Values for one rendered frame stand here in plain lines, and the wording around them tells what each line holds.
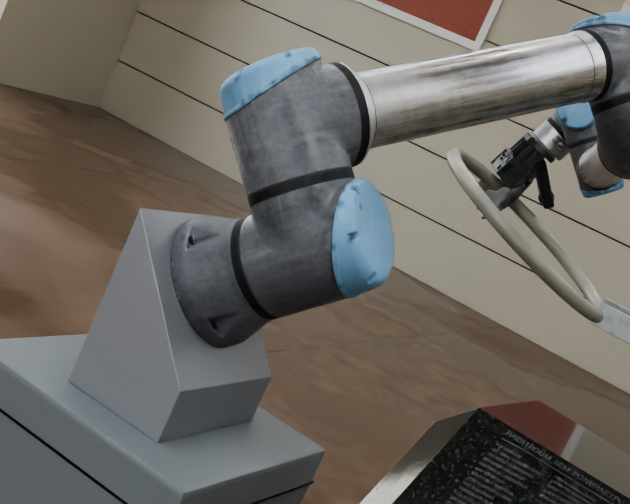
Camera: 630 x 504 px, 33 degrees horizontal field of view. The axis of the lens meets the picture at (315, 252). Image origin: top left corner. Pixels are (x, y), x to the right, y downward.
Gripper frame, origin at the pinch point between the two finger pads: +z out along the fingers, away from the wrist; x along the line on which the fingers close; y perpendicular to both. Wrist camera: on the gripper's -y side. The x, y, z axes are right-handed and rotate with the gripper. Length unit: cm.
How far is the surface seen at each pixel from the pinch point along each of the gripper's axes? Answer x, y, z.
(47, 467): 113, 64, 49
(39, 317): -147, 29, 173
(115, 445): 116, 61, 38
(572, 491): 63, -28, 18
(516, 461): 56, -20, 23
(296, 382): -186, -83, 141
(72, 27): -739, 79, 243
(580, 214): -527, -287, 22
